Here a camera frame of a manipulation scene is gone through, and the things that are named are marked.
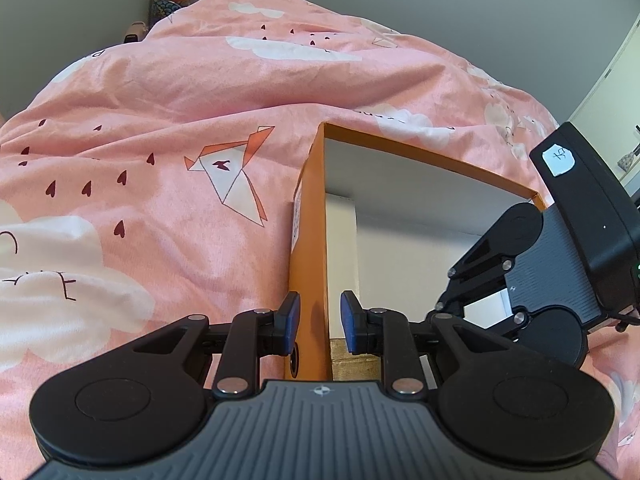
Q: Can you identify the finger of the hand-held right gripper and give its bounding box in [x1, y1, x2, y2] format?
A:
[461, 309, 532, 342]
[435, 224, 517, 315]

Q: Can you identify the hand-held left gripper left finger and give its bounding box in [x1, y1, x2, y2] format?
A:
[131, 291, 302, 402]

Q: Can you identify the pink printed blanket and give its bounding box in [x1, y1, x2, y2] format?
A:
[0, 0, 640, 461]

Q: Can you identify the orange cardboard box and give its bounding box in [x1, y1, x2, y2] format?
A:
[289, 121, 548, 381]

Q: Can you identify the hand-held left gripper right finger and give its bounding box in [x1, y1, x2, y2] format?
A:
[340, 290, 506, 402]

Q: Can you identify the white box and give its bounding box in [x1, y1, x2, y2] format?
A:
[326, 194, 358, 342]

